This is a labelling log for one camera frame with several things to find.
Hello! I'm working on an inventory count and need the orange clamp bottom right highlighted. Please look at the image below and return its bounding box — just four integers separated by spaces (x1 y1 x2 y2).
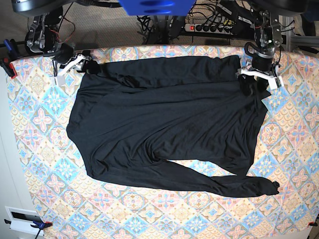
308 222 318 227

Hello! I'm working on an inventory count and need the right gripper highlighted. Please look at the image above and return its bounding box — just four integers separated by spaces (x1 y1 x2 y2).
53 43 100 86

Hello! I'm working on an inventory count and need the aluminium frame post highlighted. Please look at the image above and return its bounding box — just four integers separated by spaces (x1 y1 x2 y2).
280 15 319 58

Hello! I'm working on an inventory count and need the white floor outlet box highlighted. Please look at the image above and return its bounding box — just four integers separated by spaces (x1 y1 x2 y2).
5 206 41 239

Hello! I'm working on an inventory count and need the black t-shirt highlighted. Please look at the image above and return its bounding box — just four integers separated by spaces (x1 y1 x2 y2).
66 55 279 198

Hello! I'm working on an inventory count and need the blue clamp top left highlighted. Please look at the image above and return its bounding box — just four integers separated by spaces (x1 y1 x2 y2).
0 39 25 54

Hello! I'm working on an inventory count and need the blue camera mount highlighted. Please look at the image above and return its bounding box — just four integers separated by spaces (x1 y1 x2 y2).
118 0 196 16

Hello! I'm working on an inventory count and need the patterned tablecloth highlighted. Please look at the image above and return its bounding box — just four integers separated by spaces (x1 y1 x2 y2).
6 52 319 239

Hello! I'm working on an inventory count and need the white power strip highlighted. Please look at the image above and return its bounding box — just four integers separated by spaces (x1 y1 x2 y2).
184 23 232 35

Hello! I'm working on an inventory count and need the blue clamp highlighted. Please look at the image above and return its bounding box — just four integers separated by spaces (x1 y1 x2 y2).
0 39 25 54
4 219 53 239

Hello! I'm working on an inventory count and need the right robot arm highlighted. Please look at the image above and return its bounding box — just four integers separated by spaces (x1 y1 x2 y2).
11 0 101 86

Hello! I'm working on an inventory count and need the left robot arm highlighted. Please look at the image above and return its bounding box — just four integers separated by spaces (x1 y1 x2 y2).
233 0 310 96

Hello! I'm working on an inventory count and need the blue clamp bottom left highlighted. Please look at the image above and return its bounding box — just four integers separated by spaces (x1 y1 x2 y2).
4 219 53 239

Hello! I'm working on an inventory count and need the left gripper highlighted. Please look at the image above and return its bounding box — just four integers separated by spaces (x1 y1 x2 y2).
237 51 284 96

